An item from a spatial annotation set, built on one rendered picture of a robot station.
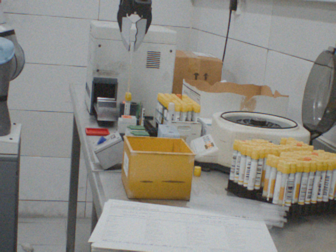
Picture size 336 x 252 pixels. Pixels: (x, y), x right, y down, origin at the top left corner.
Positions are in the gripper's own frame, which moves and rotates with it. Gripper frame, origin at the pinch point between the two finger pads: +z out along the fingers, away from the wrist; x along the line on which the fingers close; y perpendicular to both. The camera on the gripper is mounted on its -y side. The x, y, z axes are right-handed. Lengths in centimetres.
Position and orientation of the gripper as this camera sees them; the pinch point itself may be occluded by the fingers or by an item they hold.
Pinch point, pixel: (132, 46)
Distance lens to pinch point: 160.3
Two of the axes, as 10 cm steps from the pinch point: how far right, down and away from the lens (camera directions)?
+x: -9.8, -0.5, -2.0
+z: -0.9, 9.7, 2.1
